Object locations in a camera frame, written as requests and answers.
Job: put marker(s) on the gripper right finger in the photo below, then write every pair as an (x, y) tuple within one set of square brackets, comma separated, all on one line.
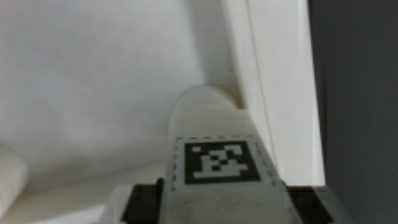
[(319, 206)]

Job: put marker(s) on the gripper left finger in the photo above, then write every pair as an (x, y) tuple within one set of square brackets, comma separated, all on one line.
[(134, 206)]

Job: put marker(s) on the white leg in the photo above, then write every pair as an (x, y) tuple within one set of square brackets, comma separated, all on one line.
[(223, 188)]

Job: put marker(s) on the white square table top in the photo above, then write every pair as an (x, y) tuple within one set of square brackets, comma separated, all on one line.
[(102, 58)]

